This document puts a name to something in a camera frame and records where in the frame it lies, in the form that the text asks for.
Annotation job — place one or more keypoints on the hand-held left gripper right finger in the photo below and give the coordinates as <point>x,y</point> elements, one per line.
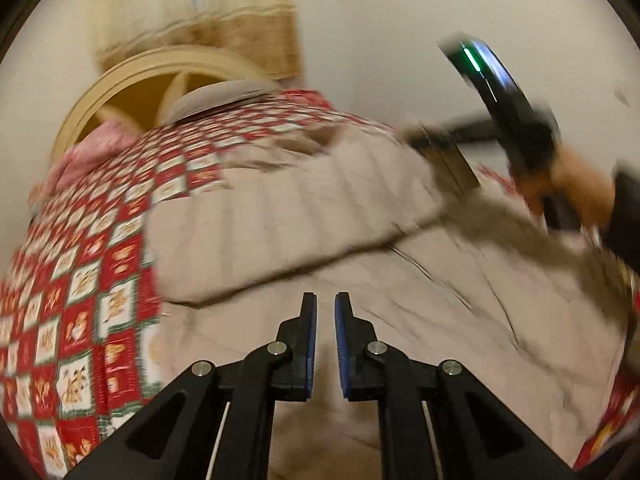
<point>341,347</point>

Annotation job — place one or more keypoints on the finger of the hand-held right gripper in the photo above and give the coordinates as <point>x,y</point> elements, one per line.
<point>475,129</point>
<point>447,157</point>

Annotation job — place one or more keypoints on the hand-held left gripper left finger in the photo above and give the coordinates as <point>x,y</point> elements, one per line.
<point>310,347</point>

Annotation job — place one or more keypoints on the beige puffer jacket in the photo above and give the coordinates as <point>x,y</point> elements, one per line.
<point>350,220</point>

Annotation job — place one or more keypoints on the person's right hand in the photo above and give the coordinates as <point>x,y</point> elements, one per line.
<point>575,187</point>

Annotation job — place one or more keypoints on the grey pillow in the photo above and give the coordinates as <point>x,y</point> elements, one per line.
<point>220,97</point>

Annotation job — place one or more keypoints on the red patchwork quilt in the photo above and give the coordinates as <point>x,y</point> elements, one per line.
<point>75,310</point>

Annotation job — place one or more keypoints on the pink cloth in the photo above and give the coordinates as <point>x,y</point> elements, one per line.
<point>92,152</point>

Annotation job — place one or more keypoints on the yellow patterned curtain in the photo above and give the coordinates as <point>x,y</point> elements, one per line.
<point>165,5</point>

